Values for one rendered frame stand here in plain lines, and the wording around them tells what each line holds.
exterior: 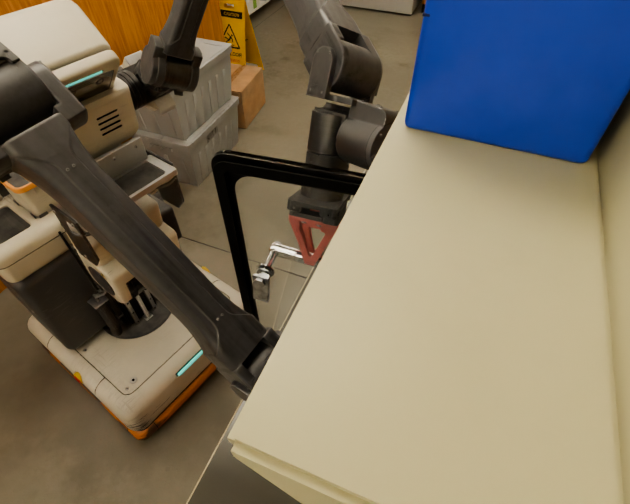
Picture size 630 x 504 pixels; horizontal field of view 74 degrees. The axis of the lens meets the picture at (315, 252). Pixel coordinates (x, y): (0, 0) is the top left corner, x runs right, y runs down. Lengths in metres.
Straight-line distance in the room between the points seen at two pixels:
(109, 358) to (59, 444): 0.41
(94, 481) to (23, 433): 0.37
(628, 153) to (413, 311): 0.13
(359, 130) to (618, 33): 0.29
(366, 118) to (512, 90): 0.26
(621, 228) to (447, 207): 0.07
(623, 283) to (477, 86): 0.12
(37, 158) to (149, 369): 1.23
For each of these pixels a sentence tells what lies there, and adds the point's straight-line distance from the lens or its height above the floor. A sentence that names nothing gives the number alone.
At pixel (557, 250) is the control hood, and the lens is 0.21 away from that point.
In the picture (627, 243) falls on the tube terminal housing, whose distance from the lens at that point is 0.21.
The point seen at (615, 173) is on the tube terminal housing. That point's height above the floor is 1.52.
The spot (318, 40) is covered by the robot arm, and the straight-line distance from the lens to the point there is 0.55.
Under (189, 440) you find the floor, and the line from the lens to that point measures 1.79.
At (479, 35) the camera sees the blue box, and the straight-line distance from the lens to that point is 0.23.
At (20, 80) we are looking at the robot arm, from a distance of 0.50.
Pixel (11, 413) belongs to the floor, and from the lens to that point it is 2.13.
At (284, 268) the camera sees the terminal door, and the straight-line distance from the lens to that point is 0.55.
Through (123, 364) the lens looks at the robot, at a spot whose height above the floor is 0.28.
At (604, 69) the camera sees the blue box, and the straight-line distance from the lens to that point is 0.24.
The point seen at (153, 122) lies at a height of 0.41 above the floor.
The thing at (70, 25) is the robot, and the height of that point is 1.36.
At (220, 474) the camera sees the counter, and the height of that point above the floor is 0.94.
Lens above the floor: 1.64
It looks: 48 degrees down
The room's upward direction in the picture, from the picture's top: straight up
